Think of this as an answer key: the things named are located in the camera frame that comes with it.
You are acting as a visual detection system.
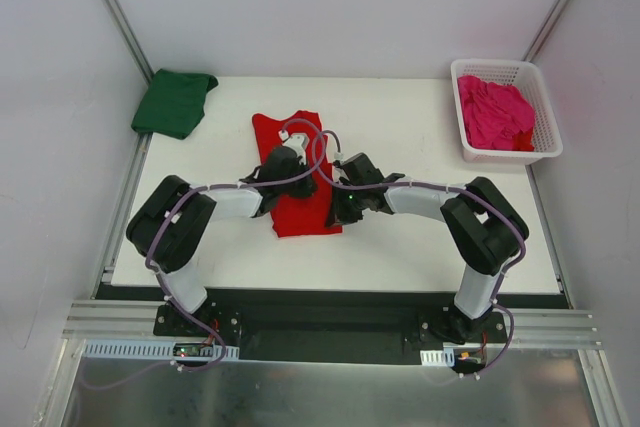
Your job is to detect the red t shirt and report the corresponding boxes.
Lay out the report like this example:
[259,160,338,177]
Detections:
[252,110,342,238]

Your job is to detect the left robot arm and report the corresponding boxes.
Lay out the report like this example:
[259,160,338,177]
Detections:
[126,141,316,336]

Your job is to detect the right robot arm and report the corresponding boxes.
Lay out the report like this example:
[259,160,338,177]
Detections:
[326,153,529,345]

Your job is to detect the folded green t shirt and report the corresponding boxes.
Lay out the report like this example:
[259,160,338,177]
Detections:
[131,69,219,140]

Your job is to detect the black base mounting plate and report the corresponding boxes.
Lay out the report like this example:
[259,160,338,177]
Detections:
[152,286,509,366]

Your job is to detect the pink t shirt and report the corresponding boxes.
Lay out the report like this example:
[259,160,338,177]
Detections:
[457,75,536,151]

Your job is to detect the white plastic laundry basket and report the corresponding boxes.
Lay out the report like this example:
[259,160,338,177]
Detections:
[450,59,563,166]

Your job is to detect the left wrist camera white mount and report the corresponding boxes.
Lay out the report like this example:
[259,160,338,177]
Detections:
[278,130,309,157]

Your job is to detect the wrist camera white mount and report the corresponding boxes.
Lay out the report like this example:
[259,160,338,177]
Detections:
[278,130,309,157]
[332,151,344,165]

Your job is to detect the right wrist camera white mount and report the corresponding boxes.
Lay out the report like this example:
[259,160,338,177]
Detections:
[332,151,344,165]

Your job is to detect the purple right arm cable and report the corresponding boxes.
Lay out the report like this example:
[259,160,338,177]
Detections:
[310,129,529,388]

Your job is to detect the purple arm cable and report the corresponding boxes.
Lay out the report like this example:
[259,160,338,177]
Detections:
[310,129,529,388]
[79,118,324,391]

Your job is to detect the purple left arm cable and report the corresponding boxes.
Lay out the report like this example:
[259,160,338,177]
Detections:
[79,118,324,391]

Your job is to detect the right white slotted cable duct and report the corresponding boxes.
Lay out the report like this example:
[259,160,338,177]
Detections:
[420,348,455,368]

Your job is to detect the white slotted cable duct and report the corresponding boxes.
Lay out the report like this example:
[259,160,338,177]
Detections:
[420,348,455,368]
[84,340,240,362]

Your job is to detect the aluminium frame rail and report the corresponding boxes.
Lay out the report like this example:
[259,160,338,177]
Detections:
[63,299,604,350]

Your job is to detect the left white slotted cable duct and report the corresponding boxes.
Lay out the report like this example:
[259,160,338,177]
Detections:
[84,340,240,362]

